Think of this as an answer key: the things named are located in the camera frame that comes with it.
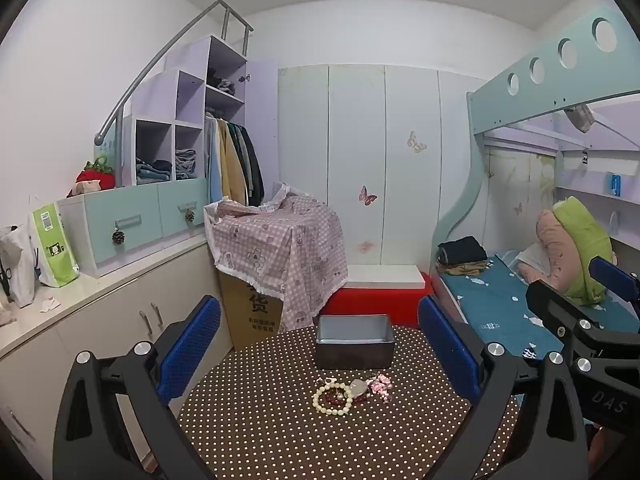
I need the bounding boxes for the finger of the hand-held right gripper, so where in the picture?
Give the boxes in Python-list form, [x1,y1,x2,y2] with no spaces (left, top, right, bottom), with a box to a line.
[526,280,608,342]
[589,256,640,306]

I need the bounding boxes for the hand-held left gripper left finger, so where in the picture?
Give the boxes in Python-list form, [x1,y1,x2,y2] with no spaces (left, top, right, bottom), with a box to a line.
[52,294,223,480]

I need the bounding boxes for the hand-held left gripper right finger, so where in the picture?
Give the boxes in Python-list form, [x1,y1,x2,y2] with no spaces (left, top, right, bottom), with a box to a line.
[417,295,591,480]

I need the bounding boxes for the pink flower bracelet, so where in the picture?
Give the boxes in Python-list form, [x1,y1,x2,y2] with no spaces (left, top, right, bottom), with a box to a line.
[366,373,392,402]

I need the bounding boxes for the grey metal box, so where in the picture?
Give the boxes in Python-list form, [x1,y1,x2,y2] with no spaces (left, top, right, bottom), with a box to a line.
[314,315,396,370]

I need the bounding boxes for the dark red bead bracelet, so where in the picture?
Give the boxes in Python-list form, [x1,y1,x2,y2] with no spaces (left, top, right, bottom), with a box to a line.
[320,389,369,409]

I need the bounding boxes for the cream bead bracelet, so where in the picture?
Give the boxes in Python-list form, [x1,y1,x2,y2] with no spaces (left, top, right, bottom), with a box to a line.
[312,382,354,416]

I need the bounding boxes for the blue patterned bed sheet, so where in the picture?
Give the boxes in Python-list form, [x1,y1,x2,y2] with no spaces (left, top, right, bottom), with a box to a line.
[439,249,640,363]

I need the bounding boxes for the white pillow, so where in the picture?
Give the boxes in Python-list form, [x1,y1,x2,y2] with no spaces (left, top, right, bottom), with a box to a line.
[515,245,552,281]

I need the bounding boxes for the cardboard box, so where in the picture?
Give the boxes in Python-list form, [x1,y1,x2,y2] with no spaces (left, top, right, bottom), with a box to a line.
[217,260,287,352]

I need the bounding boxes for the pink pillow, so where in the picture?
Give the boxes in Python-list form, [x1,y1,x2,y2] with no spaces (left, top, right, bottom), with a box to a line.
[517,208,583,295]

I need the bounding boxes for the red storage box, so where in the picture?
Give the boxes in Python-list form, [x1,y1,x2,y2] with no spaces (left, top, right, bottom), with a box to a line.
[324,272,435,331]

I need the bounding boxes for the white box lid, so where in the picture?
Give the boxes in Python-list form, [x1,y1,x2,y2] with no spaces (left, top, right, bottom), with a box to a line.
[345,265,426,290]

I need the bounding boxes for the beige cabinet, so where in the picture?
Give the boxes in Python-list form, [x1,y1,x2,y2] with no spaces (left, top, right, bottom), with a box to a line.
[0,237,236,463]

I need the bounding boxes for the brown polka dot tablecloth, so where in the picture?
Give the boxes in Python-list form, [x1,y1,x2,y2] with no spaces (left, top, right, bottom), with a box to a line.
[177,325,523,480]

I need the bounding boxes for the pink checkered cloth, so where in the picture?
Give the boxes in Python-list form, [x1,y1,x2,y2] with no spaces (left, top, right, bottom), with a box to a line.
[204,182,349,319]

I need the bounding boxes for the teal drawer unit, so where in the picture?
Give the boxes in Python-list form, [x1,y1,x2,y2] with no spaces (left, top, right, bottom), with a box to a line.
[56,177,212,279]

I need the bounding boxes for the grey hanging pouch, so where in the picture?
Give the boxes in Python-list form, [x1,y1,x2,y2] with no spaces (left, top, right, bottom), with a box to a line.
[565,104,597,134]

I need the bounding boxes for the green and white bag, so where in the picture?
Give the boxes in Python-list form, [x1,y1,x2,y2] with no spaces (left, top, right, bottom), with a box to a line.
[30,202,81,289]

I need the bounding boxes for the folded jeans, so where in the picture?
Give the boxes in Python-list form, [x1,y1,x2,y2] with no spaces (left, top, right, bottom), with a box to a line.
[174,148,203,180]
[136,157,174,184]

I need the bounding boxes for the light blue hanging shirt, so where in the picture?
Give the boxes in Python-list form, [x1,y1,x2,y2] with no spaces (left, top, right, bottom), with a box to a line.
[204,116,224,207]

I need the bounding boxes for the yellow hanging jacket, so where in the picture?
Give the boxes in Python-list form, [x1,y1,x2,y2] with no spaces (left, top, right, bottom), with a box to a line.
[217,118,249,207]

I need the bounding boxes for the dark hanging jacket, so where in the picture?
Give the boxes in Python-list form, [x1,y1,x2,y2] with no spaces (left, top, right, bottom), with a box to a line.
[235,121,265,208]

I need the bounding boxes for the white plastic bag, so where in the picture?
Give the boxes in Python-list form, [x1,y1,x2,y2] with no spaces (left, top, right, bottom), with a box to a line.
[0,224,42,309]

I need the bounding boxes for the red strawberry plush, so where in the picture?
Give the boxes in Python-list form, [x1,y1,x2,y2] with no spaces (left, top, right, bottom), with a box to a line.
[67,154,117,197]

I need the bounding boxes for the white wardrobe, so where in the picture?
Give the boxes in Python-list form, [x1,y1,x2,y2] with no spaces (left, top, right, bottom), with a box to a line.
[276,64,490,281]

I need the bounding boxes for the purple stair cabinet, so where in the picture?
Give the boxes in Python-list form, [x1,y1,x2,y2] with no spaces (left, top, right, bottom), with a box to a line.
[120,35,279,190]

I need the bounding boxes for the folded dark clothes on shelf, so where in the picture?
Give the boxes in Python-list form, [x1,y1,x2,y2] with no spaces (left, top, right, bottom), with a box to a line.
[207,74,236,97]

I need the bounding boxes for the metal handrail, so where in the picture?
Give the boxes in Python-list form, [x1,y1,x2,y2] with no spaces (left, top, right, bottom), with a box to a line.
[94,0,255,162]

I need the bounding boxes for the teal bunk bed frame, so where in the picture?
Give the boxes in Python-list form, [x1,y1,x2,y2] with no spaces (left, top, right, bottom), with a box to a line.
[429,7,640,291]

